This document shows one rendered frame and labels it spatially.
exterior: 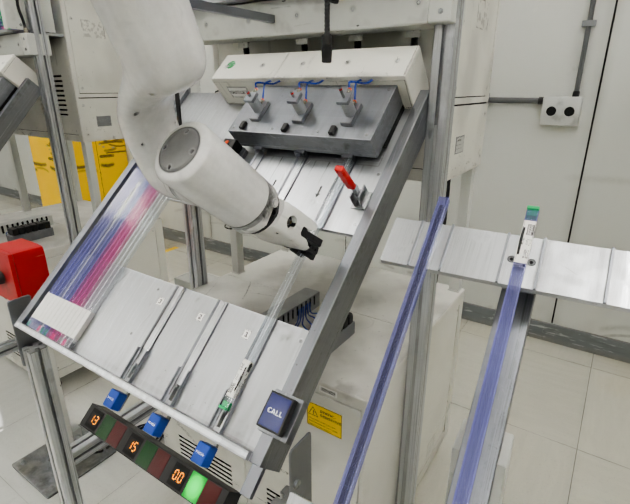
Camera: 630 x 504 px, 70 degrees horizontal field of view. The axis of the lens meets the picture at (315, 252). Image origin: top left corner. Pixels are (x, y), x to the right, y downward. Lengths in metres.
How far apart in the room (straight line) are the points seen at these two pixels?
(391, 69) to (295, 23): 0.25
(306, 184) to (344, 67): 0.24
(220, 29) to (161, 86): 0.68
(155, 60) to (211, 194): 0.16
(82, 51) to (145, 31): 1.58
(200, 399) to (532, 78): 2.00
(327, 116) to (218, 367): 0.50
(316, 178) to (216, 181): 0.37
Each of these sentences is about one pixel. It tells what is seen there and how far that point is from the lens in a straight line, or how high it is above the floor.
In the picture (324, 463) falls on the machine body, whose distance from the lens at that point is 1.13.
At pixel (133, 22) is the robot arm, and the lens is 0.50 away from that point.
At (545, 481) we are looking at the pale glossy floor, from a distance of 1.81.
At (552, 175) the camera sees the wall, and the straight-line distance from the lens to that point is 2.36.
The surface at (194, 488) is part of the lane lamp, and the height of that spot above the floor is 0.66.
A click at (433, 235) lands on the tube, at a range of 0.61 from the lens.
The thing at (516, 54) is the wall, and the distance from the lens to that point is 2.37.
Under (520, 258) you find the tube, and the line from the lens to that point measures 0.58.
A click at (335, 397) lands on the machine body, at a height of 0.60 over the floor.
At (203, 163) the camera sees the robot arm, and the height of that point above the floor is 1.13.
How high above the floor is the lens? 1.20
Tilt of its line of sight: 20 degrees down
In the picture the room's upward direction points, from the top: straight up
